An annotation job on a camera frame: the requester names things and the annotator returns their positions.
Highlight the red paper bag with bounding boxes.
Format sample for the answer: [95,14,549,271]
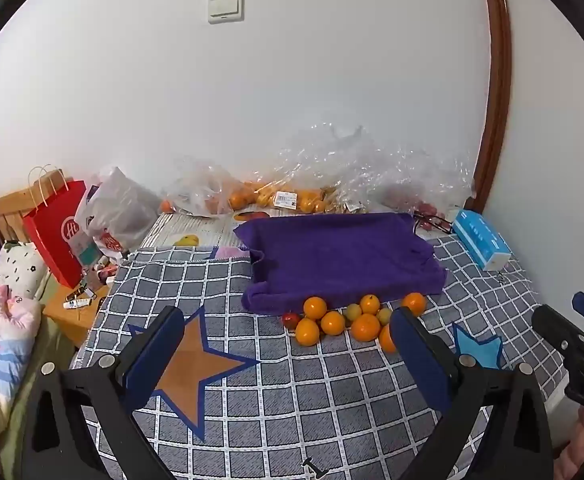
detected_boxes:
[22,164,90,288]

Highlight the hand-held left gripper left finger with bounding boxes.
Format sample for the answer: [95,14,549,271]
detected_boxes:
[19,305,185,480]

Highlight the large orange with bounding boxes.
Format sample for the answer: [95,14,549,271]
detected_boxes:
[351,313,382,343]

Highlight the wooden headboard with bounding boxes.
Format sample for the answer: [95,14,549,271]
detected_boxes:
[0,187,55,243]

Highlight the white dotted pillow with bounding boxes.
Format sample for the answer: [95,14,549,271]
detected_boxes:
[0,241,48,301]

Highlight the blue tissue box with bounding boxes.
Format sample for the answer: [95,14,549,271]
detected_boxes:
[452,209,513,272]

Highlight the black eyeglasses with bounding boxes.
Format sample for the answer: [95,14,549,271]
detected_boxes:
[412,212,455,235]

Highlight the white plastic bag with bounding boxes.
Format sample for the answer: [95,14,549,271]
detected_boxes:
[74,166,163,266]

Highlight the labelled clear bag of oranges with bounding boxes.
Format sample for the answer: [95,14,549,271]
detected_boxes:
[229,177,333,215]

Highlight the white printed sheet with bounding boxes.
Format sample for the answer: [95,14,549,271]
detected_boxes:
[139,210,283,251]

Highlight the white light switch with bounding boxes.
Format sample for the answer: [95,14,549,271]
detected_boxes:
[207,0,245,25]

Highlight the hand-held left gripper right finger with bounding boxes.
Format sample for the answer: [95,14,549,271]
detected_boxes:
[389,306,555,480]

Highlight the purple towel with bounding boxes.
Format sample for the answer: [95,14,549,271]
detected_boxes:
[233,211,448,315]

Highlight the crumpled clear plastic bag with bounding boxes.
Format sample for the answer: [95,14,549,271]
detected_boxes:
[287,122,476,216]

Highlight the wooden nightstand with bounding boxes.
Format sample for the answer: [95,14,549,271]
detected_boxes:
[42,280,110,348]

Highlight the grey checked star blanket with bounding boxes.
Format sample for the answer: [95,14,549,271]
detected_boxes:
[69,232,570,480]

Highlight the brown wooden door frame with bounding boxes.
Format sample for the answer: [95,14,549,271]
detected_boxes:
[464,0,513,213]

